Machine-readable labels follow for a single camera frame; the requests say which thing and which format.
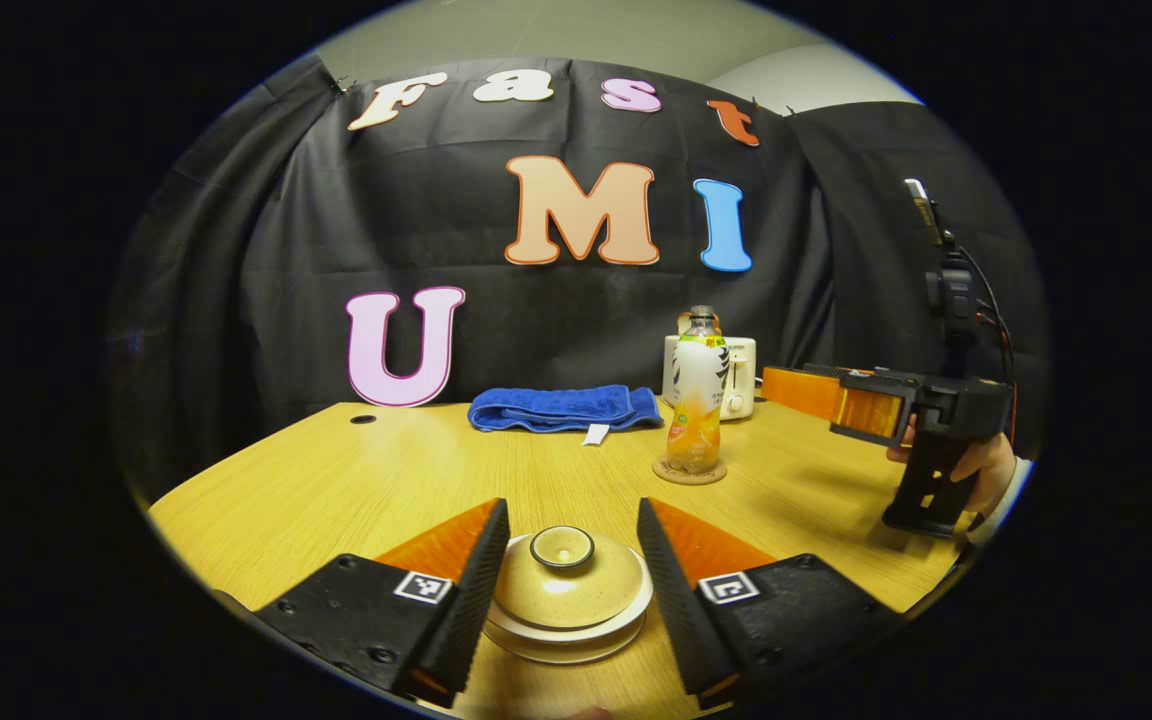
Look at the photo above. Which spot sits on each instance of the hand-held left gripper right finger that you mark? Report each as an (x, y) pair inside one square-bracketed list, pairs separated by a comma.
[(676, 590)]

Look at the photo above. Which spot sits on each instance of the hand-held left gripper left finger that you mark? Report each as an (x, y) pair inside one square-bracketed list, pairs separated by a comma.
[(471, 590)]

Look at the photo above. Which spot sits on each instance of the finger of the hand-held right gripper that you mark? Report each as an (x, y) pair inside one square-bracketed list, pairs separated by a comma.
[(841, 369), (816, 395)]

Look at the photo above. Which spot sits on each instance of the beige ceramic teacup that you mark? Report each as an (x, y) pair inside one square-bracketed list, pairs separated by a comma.
[(636, 610)]

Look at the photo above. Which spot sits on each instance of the beige ceramic teacup lid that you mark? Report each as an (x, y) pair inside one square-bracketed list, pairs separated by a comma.
[(566, 585)]

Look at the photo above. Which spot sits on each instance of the clear water bottle white label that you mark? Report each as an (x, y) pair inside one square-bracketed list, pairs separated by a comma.
[(698, 400)]

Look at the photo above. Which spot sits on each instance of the round brown coaster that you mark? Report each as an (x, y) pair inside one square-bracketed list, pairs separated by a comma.
[(661, 472)]

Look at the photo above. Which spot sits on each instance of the cream toaster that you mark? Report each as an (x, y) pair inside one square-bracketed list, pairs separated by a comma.
[(741, 380)]

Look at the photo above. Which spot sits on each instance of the beige ceramic saucer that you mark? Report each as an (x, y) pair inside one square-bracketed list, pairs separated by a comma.
[(566, 652)]

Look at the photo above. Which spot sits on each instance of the toasted bread slice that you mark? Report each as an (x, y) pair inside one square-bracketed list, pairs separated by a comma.
[(684, 323)]

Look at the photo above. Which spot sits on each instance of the folded blue towel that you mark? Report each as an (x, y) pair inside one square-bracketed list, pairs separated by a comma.
[(561, 408)]

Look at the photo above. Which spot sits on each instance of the black backdrop cloth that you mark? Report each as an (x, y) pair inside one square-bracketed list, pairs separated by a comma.
[(556, 330)]

